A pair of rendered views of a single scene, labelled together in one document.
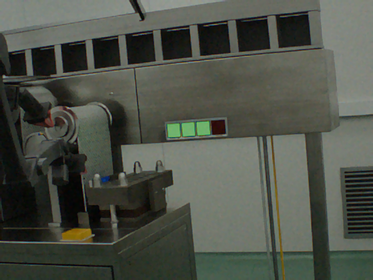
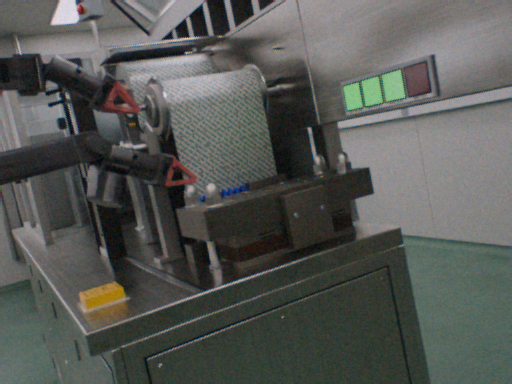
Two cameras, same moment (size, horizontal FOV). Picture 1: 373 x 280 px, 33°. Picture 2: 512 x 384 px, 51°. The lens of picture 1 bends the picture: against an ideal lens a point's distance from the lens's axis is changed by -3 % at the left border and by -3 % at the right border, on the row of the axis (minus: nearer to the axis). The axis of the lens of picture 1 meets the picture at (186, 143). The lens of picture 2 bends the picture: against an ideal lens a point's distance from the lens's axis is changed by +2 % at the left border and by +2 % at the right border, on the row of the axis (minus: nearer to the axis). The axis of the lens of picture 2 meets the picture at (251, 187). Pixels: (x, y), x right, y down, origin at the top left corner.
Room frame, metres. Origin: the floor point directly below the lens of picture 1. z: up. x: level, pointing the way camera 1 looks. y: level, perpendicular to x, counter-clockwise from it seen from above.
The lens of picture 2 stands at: (1.49, -0.52, 1.15)
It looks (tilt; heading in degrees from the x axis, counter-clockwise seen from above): 5 degrees down; 42
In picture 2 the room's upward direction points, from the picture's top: 12 degrees counter-clockwise
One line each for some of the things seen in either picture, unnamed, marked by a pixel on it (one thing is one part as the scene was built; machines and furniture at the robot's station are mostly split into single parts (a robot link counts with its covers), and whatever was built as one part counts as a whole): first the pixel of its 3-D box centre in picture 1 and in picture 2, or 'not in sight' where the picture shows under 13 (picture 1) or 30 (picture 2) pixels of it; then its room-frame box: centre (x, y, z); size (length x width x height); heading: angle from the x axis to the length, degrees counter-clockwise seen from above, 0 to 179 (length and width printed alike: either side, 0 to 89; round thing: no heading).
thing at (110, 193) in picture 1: (132, 186); (276, 201); (2.37, 0.21, 1.00); 0.40 x 0.16 x 0.06; 158
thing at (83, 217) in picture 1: (102, 210); (245, 236); (2.38, 0.34, 0.92); 0.28 x 0.04 x 0.04; 158
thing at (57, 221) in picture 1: (52, 183); (154, 198); (2.26, 0.49, 1.05); 0.06 x 0.05 x 0.31; 158
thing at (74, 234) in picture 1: (76, 234); (101, 295); (2.01, 0.38, 0.91); 0.07 x 0.07 x 0.02; 68
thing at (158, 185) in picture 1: (158, 194); (308, 216); (2.35, 0.12, 0.96); 0.10 x 0.03 x 0.11; 158
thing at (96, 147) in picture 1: (96, 158); (227, 156); (2.37, 0.34, 1.12); 0.23 x 0.01 x 0.18; 158
